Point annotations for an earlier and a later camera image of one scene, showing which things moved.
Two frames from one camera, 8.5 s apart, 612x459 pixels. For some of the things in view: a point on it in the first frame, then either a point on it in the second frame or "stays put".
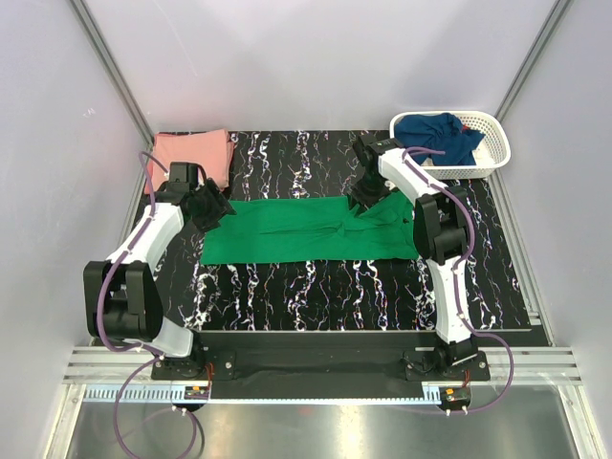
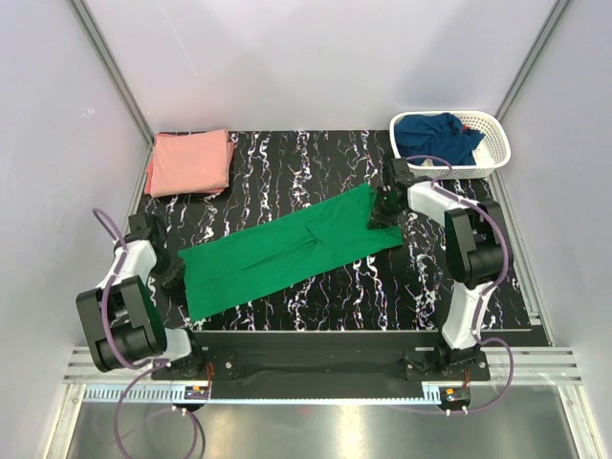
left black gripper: [220, 207] to [176, 267]
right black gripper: [364, 202] to [378, 220]
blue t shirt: [440, 132] stays put
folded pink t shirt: [210, 149] stays put
